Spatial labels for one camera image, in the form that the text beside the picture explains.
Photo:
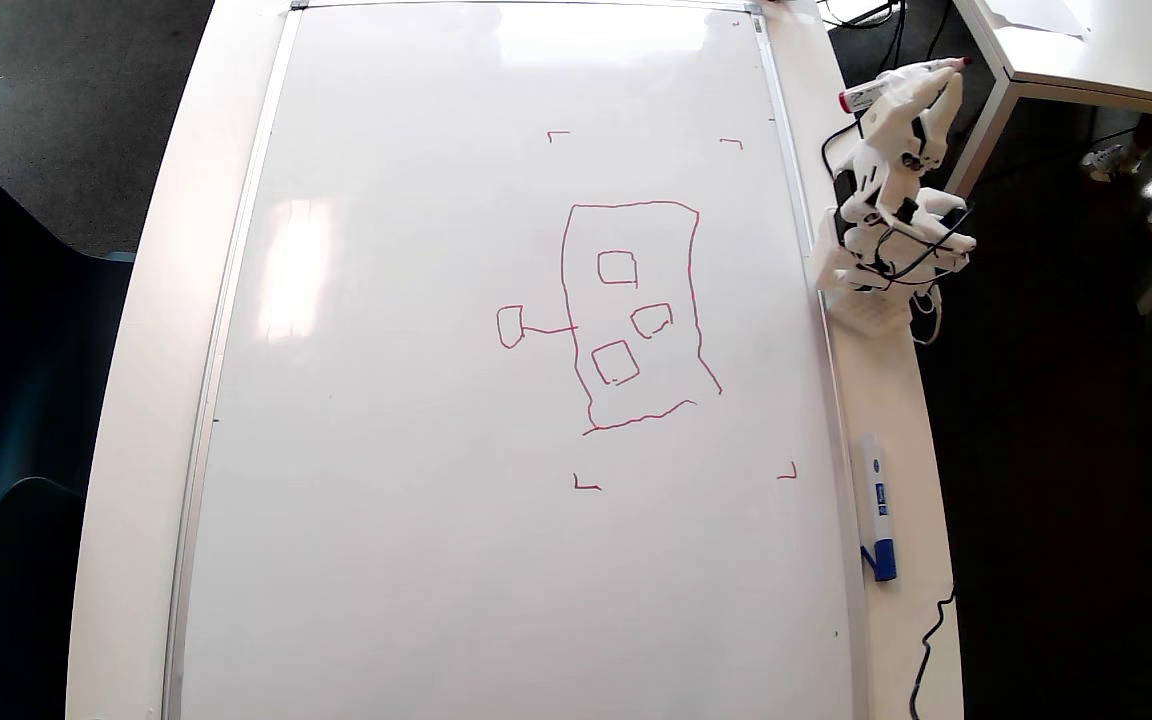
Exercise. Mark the dark blue chair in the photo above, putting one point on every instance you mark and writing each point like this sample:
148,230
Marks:
21,600
16,350

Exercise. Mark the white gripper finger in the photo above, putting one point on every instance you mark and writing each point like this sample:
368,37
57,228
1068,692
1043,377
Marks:
911,85
941,110

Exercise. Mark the white side table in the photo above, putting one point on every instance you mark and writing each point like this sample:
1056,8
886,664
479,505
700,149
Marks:
1106,45

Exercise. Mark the blue whiteboard marker pen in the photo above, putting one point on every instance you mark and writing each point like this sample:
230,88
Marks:
876,500

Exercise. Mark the white whiteboard with metal frame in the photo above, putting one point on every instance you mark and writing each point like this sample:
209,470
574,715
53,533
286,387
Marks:
386,450

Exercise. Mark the red whiteboard marker pen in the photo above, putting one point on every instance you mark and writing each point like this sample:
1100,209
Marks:
866,97

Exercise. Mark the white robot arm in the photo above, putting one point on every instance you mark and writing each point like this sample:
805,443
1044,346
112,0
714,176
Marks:
876,190

